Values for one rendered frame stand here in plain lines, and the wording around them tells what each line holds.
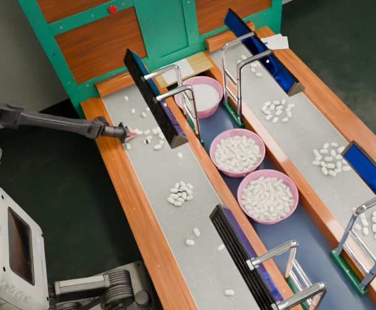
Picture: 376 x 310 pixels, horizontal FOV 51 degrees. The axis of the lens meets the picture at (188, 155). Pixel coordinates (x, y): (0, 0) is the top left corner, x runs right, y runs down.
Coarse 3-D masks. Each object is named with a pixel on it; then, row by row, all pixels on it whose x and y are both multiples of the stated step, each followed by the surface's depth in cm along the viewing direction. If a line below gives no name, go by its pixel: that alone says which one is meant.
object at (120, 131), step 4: (120, 124) 204; (116, 128) 198; (120, 128) 200; (124, 128) 201; (116, 132) 198; (120, 132) 199; (124, 132) 200; (112, 136) 198; (116, 136) 199; (120, 136) 200; (124, 136) 200; (120, 140) 202; (124, 140) 200
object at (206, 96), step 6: (198, 84) 228; (204, 84) 228; (186, 90) 227; (198, 90) 224; (204, 90) 224; (210, 90) 224; (216, 90) 223; (198, 96) 221; (204, 96) 222; (210, 96) 221; (216, 96) 221; (180, 102) 221; (186, 102) 221; (198, 102) 219; (204, 102) 219; (210, 102) 219; (216, 102) 218; (198, 108) 217; (204, 108) 216
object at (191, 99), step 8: (152, 72) 181; (160, 72) 181; (176, 72) 185; (144, 80) 180; (176, 88) 173; (184, 88) 173; (192, 88) 176; (160, 96) 172; (168, 96) 172; (184, 96) 191; (192, 96) 178; (184, 104) 203; (192, 104) 183; (184, 112) 208; (192, 112) 188; (192, 120) 198; (192, 128) 212; (200, 136) 203
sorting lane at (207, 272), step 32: (128, 96) 228; (160, 160) 199; (192, 160) 197; (160, 192) 188; (192, 192) 186; (160, 224) 179; (192, 224) 177; (192, 256) 168; (224, 256) 167; (192, 288) 161; (224, 288) 159
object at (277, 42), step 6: (270, 36) 238; (276, 36) 237; (282, 36) 237; (264, 42) 234; (270, 42) 235; (276, 42) 234; (282, 42) 233; (270, 48) 232; (276, 48) 231; (282, 48) 231; (288, 48) 230
